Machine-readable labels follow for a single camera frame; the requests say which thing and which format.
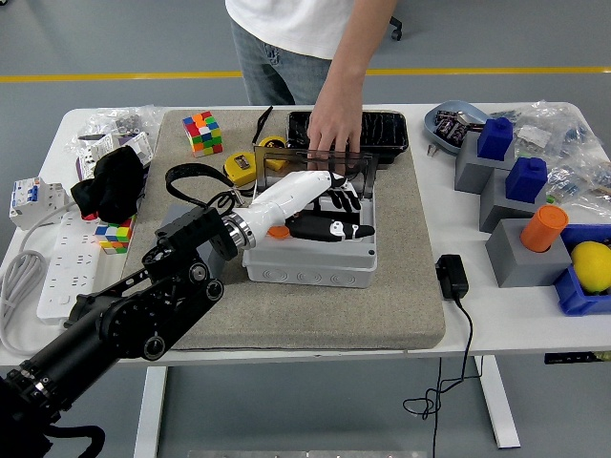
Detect white table leg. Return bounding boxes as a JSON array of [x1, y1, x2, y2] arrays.
[[133, 365, 168, 458], [474, 355, 521, 449]]

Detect grey electrical junction box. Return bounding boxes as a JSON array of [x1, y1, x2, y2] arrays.
[[242, 180, 379, 289]]

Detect blue plastic block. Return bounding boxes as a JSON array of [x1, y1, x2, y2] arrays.
[[476, 117, 515, 161], [504, 156, 548, 205]]

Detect clear bags of screws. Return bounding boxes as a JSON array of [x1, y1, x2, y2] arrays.
[[66, 104, 163, 158]]

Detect black power adapter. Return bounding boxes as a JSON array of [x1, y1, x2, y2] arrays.
[[435, 254, 471, 302]]

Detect yellow lemon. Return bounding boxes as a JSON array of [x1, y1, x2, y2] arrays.
[[571, 240, 611, 295]]

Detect white purple device package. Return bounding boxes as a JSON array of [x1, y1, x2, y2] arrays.
[[74, 131, 155, 176]]

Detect black table control panel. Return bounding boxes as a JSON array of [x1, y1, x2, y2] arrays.
[[543, 351, 611, 366]]

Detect large colourful puzzle cube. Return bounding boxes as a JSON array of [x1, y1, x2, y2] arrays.
[[181, 111, 224, 157]]

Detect grey block holder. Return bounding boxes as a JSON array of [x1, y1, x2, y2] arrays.
[[453, 131, 516, 195], [478, 169, 548, 235]]

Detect white circuit breaker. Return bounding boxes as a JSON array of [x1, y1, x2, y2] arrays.
[[8, 176, 71, 231]]

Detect small colourful puzzle cube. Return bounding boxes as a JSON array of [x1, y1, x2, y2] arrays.
[[94, 214, 137, 257]]

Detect white power cable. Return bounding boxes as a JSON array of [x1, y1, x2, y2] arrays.
[[0, 199, 77, 357]]

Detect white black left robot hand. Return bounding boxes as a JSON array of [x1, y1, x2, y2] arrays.
[[245, 169, 377, 249]]

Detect smoky transparent box lid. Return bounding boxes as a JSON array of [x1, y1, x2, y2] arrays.
[[252, 145, 381, 201]]

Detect blue storage bin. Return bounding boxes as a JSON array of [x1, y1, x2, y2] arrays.
[[553, 223, 611, 317]]

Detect grey block with round hole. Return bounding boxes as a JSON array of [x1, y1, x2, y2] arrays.
[[485, 218, 573, 289], [157, 203, 225, 281]]

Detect black plastic tray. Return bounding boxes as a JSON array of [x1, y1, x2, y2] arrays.
[[284, 111, 410, 166]]

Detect person's left hand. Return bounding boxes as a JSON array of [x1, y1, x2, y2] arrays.
[[306, 97, 364, 168]]

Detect grey-brown mat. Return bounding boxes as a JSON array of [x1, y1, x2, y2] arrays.
[[121, 108, 448, 352]]

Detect yellow tape measure black label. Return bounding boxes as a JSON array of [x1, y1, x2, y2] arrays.
[[222, 151, 259, 188]]

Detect pale blue dish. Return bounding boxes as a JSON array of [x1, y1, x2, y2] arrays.
[[423, 99, 491, 156]]

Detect white power strip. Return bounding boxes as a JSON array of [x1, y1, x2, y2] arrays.
[[36, 209, 104, 325]]

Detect yellow tape measure marked 5m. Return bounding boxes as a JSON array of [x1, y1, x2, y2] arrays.
[[251, 105, 290, 172]]

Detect black cloth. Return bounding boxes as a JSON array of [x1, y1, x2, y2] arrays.
[[70, 146, 146, 224]]

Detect clear bags of small parts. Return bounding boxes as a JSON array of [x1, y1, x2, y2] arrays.
[[491, 99, 611, 206]]

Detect black adapter cord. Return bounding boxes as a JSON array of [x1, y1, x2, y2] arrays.
[[403, 295, 474, 458]]

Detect person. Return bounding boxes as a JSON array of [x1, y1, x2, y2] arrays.
[[223, 0, 400, 168]]

